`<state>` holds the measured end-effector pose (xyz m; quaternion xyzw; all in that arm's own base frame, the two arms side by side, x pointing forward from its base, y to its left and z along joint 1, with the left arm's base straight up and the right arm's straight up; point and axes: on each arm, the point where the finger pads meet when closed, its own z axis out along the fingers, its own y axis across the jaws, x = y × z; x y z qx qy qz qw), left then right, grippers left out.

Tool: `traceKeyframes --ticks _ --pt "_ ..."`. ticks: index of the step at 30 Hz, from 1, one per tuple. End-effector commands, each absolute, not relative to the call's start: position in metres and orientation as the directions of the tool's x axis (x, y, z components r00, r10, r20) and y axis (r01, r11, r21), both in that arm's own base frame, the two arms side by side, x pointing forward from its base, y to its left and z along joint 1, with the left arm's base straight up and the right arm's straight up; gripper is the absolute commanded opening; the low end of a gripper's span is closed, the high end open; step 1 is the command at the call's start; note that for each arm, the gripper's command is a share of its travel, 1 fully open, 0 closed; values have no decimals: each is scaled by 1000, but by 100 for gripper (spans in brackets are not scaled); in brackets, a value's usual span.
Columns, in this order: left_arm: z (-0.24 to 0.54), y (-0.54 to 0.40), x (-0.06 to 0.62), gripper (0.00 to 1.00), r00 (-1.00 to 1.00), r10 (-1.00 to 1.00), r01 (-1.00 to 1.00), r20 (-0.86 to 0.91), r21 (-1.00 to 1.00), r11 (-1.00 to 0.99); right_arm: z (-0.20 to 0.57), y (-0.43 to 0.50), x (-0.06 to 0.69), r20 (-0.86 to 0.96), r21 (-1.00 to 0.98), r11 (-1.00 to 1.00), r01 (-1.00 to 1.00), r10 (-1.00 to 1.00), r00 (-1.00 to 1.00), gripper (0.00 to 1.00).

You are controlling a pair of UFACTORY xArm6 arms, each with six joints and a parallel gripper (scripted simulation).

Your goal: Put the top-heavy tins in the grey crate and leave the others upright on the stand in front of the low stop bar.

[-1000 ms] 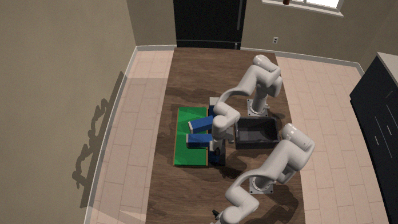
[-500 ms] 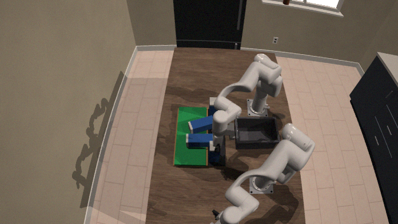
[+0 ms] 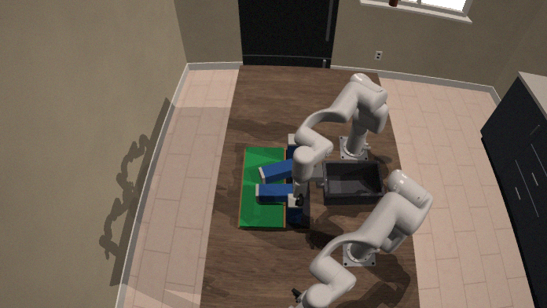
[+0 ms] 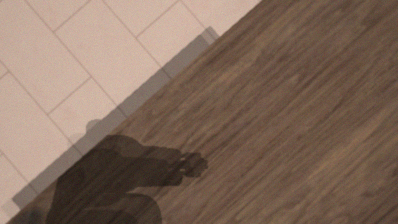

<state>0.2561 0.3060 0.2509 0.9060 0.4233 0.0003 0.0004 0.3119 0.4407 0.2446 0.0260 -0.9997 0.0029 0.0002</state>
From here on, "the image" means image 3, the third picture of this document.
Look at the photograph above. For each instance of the tall dark blue block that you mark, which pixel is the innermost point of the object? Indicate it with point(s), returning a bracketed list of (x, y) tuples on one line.
[(294, 213), (272, 192), (292, 146), (276, 171)]

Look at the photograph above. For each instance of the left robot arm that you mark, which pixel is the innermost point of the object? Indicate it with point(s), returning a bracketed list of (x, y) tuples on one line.
[(403, 208)]

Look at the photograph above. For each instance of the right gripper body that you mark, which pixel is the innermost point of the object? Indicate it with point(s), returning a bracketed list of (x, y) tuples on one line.
[(299, 188)]

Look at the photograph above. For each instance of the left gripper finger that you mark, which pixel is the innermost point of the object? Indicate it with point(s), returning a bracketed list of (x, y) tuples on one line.
[(296, 293)]

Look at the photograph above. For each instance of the grey crate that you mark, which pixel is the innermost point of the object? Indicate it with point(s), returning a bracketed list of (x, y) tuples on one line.
[(352, 182)]

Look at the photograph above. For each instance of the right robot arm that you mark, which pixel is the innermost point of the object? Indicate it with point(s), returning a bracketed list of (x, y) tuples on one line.
[(368, 115)]

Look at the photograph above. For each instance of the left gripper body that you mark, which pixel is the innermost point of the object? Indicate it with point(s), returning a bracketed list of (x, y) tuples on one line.
[(299, 300)]

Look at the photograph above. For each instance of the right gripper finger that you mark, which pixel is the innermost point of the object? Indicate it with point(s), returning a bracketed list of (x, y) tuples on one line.
[(300, 200)]

